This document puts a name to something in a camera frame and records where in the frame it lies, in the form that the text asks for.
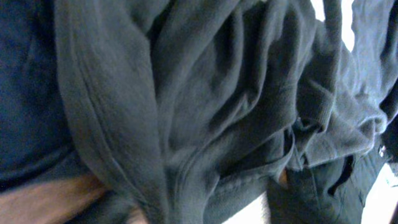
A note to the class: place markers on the dark green Nike t-shirt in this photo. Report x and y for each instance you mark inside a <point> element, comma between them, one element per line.
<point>193,109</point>

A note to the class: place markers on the navy blue garment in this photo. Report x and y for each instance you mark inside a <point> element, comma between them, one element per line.
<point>36,145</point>

